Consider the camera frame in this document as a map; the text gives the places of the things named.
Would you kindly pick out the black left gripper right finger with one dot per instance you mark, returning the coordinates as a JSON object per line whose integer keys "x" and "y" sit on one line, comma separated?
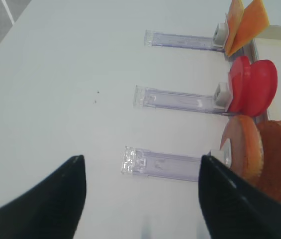
{"x": 232, "y": 208}

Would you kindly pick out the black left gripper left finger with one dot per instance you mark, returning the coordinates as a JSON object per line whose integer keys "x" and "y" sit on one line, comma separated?
{"x": 50, "y": 210}

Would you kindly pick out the bread slice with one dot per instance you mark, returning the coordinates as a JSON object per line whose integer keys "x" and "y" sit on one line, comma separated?
{"x": 246, "y": 148}
{"x": 270, "y": 178}

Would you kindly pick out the red tomato slice, outer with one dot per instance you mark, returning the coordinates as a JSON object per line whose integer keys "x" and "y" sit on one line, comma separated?
{"x": 239, "y": 76}

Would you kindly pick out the red tomato slice, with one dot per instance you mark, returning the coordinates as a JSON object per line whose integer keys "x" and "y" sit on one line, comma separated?
{"x": 261, "y": 88}
{"x": 239, "y": 76}

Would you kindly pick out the red tomato slice, inner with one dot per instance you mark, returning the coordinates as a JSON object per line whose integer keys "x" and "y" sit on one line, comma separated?
{"x": 261, "y": 88}

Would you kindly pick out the orange cheese slice, inner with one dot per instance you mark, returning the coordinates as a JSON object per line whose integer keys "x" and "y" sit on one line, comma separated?
{"x": 254, "y": 21}

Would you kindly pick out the orange cheese slice, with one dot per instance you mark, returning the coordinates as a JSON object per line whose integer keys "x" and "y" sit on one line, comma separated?
{"x": 234, "y": 17}
{"x": 254, "y": 21}

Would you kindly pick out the orange cheese slice, outer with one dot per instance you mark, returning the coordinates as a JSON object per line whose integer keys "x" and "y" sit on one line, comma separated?
{"x": 234, "y": 17}

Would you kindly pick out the clear holder rail, left bread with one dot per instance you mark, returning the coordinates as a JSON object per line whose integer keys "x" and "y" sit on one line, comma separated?
{"x": 147, "y": 163}

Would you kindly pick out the clear holder rail, tomato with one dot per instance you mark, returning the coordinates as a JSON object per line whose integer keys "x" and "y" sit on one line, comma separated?
{"x": 218, "y": 103}

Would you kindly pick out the clear holder rail, cheese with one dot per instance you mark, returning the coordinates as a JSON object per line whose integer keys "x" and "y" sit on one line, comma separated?
{"x": 216, "y": 43}

